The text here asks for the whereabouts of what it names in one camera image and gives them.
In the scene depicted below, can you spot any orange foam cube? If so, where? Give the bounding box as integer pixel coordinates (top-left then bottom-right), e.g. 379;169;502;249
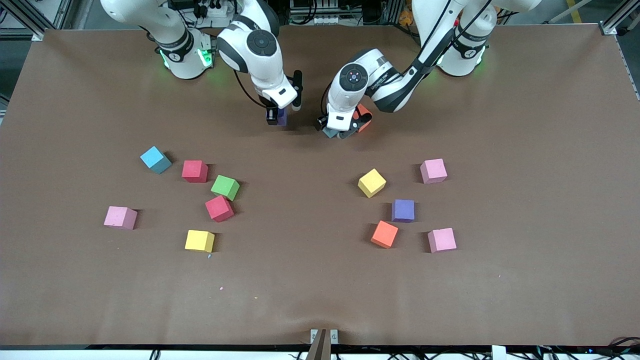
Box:
370;220;400;249
352;103;374;134

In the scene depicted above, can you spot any green foam cube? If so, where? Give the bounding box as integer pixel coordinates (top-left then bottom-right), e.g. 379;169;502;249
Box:
210;175;241;202

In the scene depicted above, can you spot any red foam cube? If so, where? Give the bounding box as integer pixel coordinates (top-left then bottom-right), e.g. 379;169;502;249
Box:
181;160;209;184
205;195;235;223

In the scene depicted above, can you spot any yellow foam cube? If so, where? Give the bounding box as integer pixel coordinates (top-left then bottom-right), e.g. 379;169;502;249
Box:
184;229;216;253
357;168;387;199

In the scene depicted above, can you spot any white rack equipment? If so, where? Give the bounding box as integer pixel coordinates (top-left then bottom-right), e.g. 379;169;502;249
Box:
289;0;362;26

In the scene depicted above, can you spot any pink foam cube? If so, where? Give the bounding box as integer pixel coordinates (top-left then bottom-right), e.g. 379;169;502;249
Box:
427;227;458;254
103;206;138;231
419;158;448;185

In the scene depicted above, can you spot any white power strip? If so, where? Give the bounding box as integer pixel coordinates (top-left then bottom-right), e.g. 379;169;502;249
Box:
192;0;238;19

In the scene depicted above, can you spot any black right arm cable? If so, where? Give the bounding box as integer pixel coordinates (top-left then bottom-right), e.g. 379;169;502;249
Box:
233;69;271;110

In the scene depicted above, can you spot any metal table edge bracket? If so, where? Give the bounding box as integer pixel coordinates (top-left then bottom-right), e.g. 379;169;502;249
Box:
306;328;339;360

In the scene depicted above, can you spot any aluminium frame profile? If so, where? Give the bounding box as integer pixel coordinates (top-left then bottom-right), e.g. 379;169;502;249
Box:
0;0;68;42
599;0;640;36

